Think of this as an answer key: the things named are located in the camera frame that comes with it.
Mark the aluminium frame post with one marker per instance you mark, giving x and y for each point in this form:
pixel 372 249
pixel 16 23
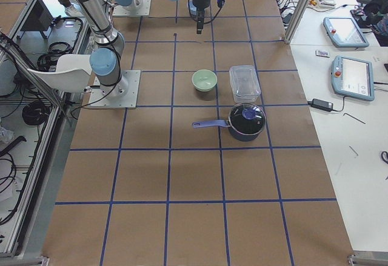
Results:
pixel 295 20

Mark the blue saucepan with handle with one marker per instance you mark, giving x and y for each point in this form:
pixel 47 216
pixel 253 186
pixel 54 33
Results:
pixel 225 124

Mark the black power adapter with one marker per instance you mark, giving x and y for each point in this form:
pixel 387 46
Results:
pixel 321 105

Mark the lower teach pendant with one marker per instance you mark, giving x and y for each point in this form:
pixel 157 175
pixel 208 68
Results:
pixel 353 78

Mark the black allen key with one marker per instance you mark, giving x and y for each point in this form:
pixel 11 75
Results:
pixel 355 118

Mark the green bowl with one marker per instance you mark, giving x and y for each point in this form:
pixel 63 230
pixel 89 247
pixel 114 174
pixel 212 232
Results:
pixel 204 80

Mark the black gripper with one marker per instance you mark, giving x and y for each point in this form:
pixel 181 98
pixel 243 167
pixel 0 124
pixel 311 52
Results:
pixel 200 2

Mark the glass pot lid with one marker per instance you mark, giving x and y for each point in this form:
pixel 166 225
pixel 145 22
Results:
pixel 247 119

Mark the teach pendant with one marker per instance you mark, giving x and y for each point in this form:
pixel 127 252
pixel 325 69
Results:
pixel 344 32
pixel 353 78

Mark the upper teach pendant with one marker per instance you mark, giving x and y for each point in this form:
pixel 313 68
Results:
pixel 344 32

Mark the white plastic chair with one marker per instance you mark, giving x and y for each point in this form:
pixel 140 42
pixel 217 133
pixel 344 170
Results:
pixel 72 73

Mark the clear plastic container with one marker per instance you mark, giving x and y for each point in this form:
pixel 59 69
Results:
pixel 244 83

